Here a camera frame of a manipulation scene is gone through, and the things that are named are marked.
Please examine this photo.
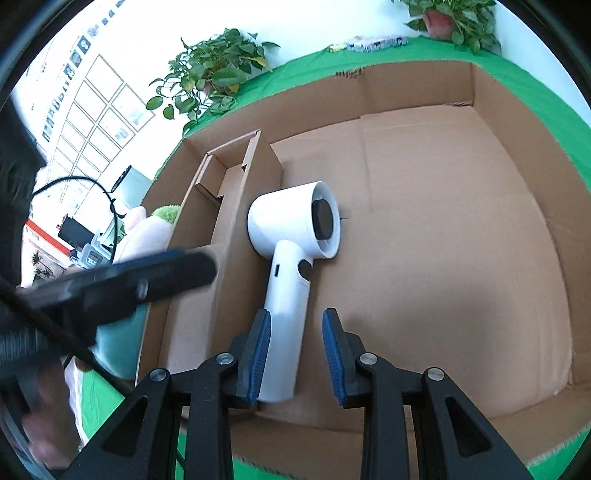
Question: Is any grid of framed wall documents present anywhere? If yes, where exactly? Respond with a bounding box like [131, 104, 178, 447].
[44, 54, 155, 195]

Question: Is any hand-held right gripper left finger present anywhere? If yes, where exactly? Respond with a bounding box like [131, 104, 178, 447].
[60, 308, 273, 480]

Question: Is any large cardboard box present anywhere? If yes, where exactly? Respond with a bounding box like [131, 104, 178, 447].
[135, 61, 591, 480]

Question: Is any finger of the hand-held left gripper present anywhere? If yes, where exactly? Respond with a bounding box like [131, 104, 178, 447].
[21, 248, 219, 334]

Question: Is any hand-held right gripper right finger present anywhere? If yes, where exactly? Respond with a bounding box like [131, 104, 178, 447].
[322, 308, 536, 480]

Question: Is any dark cloth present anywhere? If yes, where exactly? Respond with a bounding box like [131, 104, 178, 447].
[0, 95, 48, 289]

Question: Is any dark screen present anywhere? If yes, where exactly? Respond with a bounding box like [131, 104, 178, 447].
[58, 217, 96, 246]

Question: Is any pink pig plush toy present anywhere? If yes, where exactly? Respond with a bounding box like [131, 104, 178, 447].
[90, 204, 181, 380]

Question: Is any blue and white tissue pack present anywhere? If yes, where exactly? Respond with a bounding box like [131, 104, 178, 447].
[346, 36, 409, 52]

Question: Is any row of wall portrait photos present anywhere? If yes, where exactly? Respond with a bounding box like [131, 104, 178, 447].
[28, 0, 130, 139]

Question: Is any white hair dryer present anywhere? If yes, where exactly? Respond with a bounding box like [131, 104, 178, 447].
[247, 181, 343, 403]

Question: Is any person's left hand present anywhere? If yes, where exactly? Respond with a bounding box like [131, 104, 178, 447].
[22, 362, 83, 469]

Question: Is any large leafy potted plant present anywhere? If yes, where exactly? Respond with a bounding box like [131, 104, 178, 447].
[147, 28, 281, 136]

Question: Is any narrow cardboard divider box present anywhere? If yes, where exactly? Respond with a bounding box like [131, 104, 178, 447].
[159, 130, 283, 376]

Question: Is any potted plant in red pot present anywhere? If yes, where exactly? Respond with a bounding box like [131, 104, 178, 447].
[392, 0, 502, 55]

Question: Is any black cable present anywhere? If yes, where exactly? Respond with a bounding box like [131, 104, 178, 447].
[32, 176, 127, 220]

